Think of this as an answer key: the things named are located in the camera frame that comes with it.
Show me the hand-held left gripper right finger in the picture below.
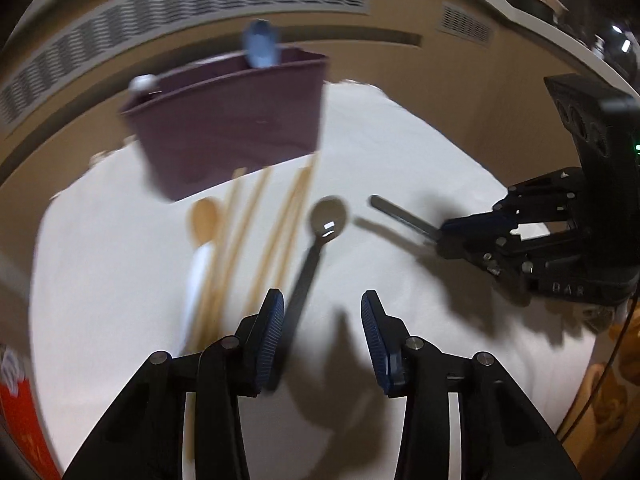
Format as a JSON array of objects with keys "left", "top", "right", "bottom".
[{"left": 360, "top": 289, "right": 581, "bottom": 480}]

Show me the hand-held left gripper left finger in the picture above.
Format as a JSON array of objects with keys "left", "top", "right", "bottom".
[{"left": 62, "top": 287, "right": 286, "bottom": 480}]

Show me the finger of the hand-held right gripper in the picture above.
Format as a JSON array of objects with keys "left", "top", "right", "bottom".
[
  {"left": 439, "top": 166, "right": 584, "bottom": 242},
  {"left": 436, "top": 232, "right": 582, "bottom": 304}
]

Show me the dark metal utensil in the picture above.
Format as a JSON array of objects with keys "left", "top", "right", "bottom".
[{"left": 369, "top": 194, "right": 443, "bottom": 242}]

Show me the white plastic spoon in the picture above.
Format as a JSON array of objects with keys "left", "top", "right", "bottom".
[{"left": 177, "top": 242, "right": 215, "bottom": 358}]

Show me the black spoon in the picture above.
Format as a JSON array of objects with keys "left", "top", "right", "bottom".
[{"left": 267, "top": 196, "right": 349, "bottom": 393}]

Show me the maroon utensil container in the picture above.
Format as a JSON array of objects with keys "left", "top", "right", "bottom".
[{"left": 120, "top": 46, "right": 330, "bottom": 204}]

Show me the wooden chopstick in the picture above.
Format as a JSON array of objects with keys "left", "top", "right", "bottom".
[
  {"left": 212, "top": 169, "right": 249, "bottom": 338},
  {"left": 222, "top": 166, "right": 276, "bottom": 308},
  {"left": 190, "top": 167, "right": 243, "bottom": 358},
  {"left": 275, "top": 154, "right": 320, "bottom": 288},
  {"left": 246, "top": 167, "right": 307, "bottom": 313}
]

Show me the wooden spoon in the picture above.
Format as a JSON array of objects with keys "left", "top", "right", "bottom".
[{"left": 187, "top": 197, "right": 224, "bottom": 251}]

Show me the white table cloth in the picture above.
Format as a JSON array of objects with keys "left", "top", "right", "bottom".
[{"left": 30, "top": 80, "right": 601, "bottom": 480}]

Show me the black pot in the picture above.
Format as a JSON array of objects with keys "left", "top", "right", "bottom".
[{"left": 507, "top": 0, "right": 558, "bottom": 23}]

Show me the small grey vent grille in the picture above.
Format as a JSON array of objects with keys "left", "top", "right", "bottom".
[{"left": 439, "top": 3, "right": 494, "bottom": 44}]

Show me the orange patterned surface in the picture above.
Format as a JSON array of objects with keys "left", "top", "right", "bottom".
[{"left": 570, "top": 310, "right": 640, "bottom": 466}]

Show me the red printed packet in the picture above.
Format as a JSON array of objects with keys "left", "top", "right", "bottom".
[{"left": 0, "top": 344, "right": 62, "bottom": 480}]

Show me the blue spoon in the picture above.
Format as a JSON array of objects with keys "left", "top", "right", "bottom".
[{"left": 242, "top": 19, "right": 278, "bottom": 68}]

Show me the long grey vent grille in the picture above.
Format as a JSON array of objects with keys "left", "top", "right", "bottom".
[{"left": 0, "top": 0, "right": 374, "bottom": 127}]

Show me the black cable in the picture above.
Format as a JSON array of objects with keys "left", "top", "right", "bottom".
[{"left": 559, "top": 297, "right": 640, "bottom": 443}]

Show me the white utensil handle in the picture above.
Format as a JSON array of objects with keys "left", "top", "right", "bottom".
[{"left": 129, "top": 74, "right": 158, "bottom": 97}]

